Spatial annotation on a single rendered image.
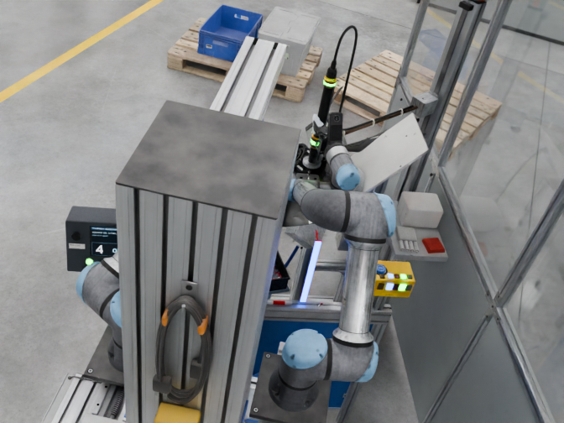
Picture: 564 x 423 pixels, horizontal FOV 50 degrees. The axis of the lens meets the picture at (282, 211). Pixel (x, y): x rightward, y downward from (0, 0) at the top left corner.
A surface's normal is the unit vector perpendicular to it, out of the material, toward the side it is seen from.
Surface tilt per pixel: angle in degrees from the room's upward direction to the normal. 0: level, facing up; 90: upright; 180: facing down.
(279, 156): 0
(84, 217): 15
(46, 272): 0
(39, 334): 0
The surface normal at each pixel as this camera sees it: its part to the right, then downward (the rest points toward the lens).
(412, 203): 0.15, -0.74
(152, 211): -0.17, 0.63
